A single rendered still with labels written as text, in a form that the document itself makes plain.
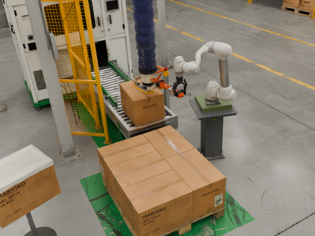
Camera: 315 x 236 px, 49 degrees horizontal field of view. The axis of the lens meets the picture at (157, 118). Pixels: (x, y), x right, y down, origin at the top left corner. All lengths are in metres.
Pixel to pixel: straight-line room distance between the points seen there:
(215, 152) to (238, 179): 0.52
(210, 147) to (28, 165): 2.39
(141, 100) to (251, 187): 1.70
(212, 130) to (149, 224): 1.65
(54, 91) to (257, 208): 2.82
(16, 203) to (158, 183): 1.34
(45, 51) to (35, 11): 0.47
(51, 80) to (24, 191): 1.67
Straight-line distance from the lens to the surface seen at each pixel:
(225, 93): 4.21
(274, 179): 4.60
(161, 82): 4.03
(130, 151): 4.08
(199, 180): 3.63
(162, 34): 7.37
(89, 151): 5.16
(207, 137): 4.61
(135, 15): 3.91
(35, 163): 3.39
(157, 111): 4.46
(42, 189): 3.46
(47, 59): 4.44
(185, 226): 3.80
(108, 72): 6.21
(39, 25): 4.33
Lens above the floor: 2.94
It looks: 31 degrees down
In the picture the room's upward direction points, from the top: 4 degrees counter-clockwise
